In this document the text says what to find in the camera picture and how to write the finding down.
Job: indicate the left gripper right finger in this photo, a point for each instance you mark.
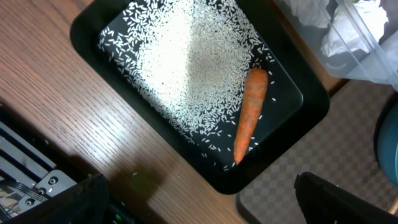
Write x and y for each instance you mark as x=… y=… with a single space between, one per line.
x=323 y=202

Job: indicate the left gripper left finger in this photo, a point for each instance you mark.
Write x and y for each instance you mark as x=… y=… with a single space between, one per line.
x=85 y=202

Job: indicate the orange carrot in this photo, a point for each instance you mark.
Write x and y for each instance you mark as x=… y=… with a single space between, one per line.
x=253 y=97

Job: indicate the white tissue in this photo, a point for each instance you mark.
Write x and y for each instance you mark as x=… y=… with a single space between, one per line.
x=310 y=12
x=343 y=36

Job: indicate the brown serving tray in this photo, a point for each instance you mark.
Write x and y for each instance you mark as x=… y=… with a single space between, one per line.
x=339 y=149

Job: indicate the blue plate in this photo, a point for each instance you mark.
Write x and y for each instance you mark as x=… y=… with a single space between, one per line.
x=385 y=141

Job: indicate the black plastic tray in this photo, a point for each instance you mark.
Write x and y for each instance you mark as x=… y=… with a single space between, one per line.
x=295 y=102

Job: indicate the clear plastic bin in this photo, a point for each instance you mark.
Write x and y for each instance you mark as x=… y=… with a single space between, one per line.
x=379 y=65

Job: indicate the spilled white rice pile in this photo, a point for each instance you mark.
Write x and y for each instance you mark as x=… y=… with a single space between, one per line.
x=189 y=60

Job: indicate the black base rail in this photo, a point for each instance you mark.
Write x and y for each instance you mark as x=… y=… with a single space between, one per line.
x=32 y=172

